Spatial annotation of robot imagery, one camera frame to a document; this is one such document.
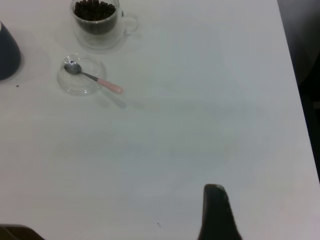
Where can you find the clear round glass lid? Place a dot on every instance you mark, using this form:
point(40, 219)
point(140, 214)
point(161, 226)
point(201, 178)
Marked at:
point(80, 87)

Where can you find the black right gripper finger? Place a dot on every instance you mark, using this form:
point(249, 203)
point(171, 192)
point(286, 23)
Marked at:
point(216, 215)

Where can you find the clear double-wall glass cup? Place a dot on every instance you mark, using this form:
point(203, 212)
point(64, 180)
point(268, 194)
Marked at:
point(100, 41)

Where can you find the roasted coffee beans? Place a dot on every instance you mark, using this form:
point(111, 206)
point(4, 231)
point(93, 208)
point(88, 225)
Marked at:
point(93, 11)

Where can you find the dark grey ceramic mug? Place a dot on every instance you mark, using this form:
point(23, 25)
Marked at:
point(7, 57)

